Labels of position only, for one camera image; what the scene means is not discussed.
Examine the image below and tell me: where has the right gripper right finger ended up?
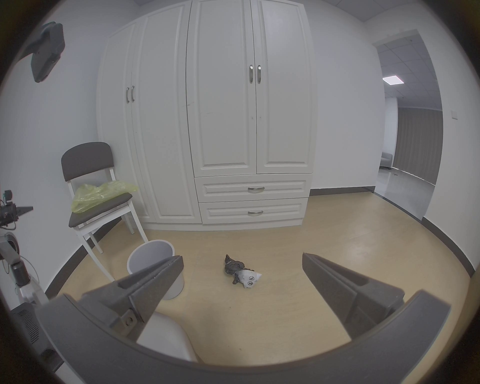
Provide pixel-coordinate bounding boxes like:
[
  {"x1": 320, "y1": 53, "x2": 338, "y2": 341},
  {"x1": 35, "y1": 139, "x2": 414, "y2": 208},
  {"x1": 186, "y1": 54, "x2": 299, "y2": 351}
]
[{"x1": 302, "y1": 253, "x2": 406, "y2": 341}]

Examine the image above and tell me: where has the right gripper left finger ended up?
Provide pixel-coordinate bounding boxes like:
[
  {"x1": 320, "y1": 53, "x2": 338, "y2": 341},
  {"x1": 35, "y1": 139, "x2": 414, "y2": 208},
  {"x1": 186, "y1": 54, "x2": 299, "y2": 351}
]
[{"x1": 80, "y1": 256, "x2": 185, "y2": 341}]

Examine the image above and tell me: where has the yellow plastic bag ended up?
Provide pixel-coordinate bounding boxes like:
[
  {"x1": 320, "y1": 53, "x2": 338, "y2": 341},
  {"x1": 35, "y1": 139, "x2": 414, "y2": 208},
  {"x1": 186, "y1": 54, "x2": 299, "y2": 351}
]
[{"x1": 71, "y1": 181, "x2": 139, "y2": 214}]

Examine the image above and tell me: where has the black plastic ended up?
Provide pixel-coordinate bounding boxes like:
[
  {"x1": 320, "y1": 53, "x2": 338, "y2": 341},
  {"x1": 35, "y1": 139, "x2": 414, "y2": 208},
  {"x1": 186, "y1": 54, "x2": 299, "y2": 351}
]
[{"x1": 224, "y1": 254, "x2": 246, "y2": 286}]

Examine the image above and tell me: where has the white trash bin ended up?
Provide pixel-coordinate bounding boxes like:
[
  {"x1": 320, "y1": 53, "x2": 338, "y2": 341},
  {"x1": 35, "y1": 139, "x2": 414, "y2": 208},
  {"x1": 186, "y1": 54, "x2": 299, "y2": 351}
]
[{"x1": 126, "y1": 240, "x2": 185, "y2": 301}]

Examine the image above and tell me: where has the white chair with grey seat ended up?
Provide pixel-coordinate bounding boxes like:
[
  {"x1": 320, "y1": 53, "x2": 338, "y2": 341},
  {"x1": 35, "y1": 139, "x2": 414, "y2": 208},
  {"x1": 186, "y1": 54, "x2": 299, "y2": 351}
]
[{"x1": 61, "y1": 142, "x2": 149, "y2": 283}]

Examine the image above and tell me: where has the crumpled white printed paper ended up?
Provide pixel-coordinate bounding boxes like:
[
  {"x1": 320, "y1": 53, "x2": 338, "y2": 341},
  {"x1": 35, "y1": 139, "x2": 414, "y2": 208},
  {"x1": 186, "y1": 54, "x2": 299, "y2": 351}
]
[{"x1": 240, "y1": 268, "x2": 263, "y2": 290}]

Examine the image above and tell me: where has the grey curtain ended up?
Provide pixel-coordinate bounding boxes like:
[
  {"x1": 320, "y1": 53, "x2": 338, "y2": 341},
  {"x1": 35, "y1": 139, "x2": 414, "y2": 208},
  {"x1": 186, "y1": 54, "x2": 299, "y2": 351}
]
[{"x1": 392, "y1": 107, "x2": 444, "y2": 185}]

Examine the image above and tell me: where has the white wardrobe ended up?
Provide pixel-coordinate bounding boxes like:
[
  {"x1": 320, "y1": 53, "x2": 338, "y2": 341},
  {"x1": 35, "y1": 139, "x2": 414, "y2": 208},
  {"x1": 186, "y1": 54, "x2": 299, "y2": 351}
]
[{"x1": 97, "y1": 0, "x2": 317, "y2": 231}]

